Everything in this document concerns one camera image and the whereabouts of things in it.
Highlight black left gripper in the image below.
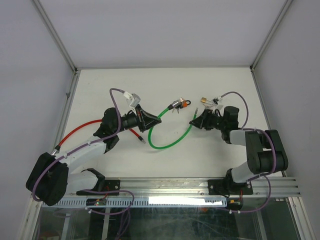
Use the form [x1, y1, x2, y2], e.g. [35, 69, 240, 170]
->
[113, 104, 162, 134]

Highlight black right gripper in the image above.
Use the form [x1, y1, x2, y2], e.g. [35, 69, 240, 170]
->
[189, 108, 227, 131]

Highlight small brass long-shackle padlock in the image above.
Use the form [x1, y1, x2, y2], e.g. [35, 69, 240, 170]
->
[200, 97, 214, 105]

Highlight orange black padlock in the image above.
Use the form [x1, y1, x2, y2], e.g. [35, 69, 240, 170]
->
[179, 100, 191, 109]

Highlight keys of orange padlock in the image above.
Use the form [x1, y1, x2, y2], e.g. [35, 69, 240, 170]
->
[172, 107, 180, 114]

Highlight green cable lock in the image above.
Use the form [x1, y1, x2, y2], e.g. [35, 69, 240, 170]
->
[147, 97, 192, 151]

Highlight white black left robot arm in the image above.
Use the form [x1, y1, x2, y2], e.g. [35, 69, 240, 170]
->
[25, 105, 162, 206]

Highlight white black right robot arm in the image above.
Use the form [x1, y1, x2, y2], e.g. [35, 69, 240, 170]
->
[190, 106, 289, 198]

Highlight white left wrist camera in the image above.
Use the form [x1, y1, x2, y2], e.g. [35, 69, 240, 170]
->
[123, 91, 141, 114]

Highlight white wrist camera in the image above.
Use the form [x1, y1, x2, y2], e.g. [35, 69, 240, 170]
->
[123, 91, 141, 114]
[203, 96, 224, 111]

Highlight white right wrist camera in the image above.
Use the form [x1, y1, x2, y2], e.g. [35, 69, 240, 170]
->
[203, 96, 224, 111]

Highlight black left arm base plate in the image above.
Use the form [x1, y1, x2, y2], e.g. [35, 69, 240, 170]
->
[76, 179, 121, 196]

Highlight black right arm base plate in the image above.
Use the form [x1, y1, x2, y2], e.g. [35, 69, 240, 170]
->
[207, 179, 253, 197]

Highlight red cable lock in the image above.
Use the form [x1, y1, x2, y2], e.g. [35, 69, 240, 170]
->
[51, 119, 147, 156]

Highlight aluminium mounting rail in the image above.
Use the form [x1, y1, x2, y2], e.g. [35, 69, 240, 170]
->
[58, 171, 301, 198]

